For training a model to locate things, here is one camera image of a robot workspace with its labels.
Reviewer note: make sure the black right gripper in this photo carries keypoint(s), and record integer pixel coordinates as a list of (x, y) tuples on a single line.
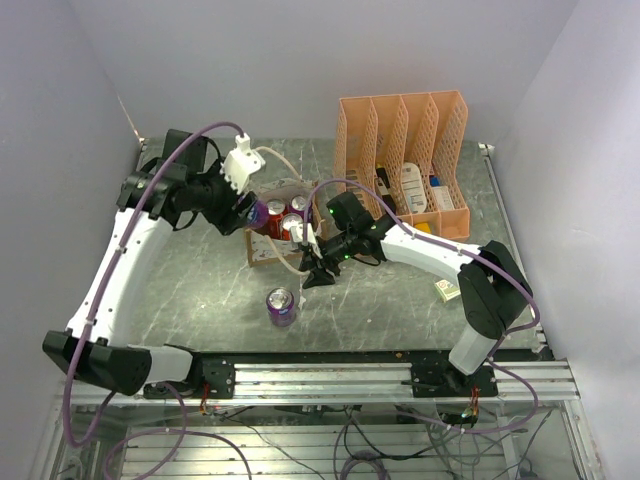
[(318, 275)]

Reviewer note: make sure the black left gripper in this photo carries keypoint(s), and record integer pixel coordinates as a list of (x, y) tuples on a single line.
[(227, 219)]

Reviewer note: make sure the purple soda can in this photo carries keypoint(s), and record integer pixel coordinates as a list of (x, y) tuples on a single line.
[(298, 204), (281, 307), (258, 216)]

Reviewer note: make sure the red cola can front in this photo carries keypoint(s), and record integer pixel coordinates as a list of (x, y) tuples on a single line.
[(277, 209)]

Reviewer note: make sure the red cola can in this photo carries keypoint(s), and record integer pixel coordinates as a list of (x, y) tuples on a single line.
[(288, 223), (277, 209)]

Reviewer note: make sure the canvas jute cat-print bag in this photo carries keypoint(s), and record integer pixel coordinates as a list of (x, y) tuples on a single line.
[(262, 249)]

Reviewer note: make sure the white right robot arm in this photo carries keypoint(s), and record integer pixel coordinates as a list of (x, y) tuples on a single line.
[(493, 290)]

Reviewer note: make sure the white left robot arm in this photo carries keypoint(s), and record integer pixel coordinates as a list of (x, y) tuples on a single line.
[(96, 346)]

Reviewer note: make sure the yellow item in organizer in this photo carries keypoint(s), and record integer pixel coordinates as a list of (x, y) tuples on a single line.
[(424, 227)]

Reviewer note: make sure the white labelled packet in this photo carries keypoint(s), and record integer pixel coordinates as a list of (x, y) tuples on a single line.
[(413, 188)]

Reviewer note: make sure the small green white box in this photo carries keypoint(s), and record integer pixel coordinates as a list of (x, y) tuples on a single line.
[(447, 290)]

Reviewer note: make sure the white blue box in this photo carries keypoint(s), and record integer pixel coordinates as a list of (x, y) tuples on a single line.
[(442, 195)]

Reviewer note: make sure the orange plastic file organizer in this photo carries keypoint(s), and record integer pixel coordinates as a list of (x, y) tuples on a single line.
[(406, 148)]

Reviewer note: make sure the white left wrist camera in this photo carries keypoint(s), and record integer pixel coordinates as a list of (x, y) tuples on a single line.
[(241, 163)]

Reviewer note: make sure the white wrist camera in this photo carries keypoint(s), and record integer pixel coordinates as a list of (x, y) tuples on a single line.
[(302, 236), (241, 163)]

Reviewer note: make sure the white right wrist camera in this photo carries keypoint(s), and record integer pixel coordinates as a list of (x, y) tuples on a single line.
[(302, 236)]

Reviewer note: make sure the aluminium rail frame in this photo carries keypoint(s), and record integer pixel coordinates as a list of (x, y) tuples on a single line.
[(332, 384)]

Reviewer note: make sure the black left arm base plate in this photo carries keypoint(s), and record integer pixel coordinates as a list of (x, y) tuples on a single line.
[(210, 377)]

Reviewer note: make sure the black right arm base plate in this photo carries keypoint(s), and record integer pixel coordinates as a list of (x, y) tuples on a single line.
[(440, 380)]

